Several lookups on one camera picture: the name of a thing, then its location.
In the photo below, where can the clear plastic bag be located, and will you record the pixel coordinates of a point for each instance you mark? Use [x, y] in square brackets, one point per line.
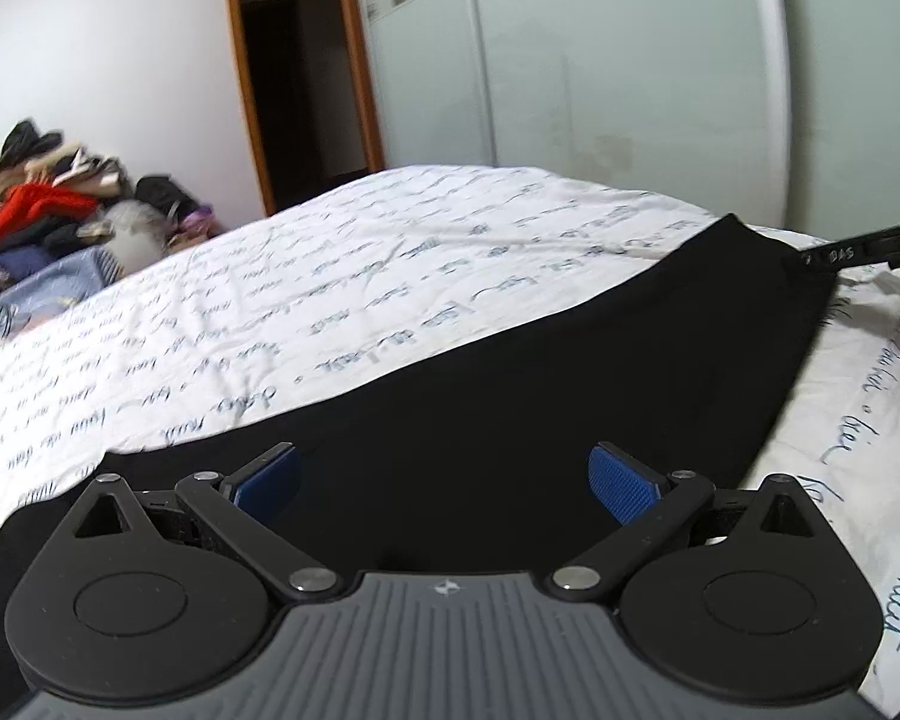
[135, 236]

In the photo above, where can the wooden door frame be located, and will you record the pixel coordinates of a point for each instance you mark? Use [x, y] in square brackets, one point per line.
[247, 90]

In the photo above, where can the purple cloth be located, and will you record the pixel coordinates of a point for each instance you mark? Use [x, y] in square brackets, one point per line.
[195, 223]

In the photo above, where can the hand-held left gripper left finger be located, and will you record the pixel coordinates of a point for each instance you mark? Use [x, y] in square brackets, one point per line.
[268, 478]

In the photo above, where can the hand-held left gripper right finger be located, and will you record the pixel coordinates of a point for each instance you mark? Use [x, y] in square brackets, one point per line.
[621, 484]

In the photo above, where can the black bag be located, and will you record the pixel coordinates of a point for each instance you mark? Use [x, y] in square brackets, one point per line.
[165, 199]

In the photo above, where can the pile of clothes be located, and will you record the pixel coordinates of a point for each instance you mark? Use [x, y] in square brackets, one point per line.
[37, 206]

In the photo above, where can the blue patterned blanket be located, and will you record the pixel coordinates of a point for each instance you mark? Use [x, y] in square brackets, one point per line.
[37, 289]

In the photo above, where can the black pants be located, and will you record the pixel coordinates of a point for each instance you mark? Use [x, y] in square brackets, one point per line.
[495, 390]

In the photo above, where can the pale green sliding wardrobe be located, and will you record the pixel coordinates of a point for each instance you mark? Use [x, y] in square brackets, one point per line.
[607, 67]

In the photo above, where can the white script-printed bedspread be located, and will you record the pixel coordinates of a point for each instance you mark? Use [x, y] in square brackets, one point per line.
[270, 315]

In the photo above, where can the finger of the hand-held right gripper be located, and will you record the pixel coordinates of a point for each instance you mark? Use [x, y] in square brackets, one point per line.
[855, 249]

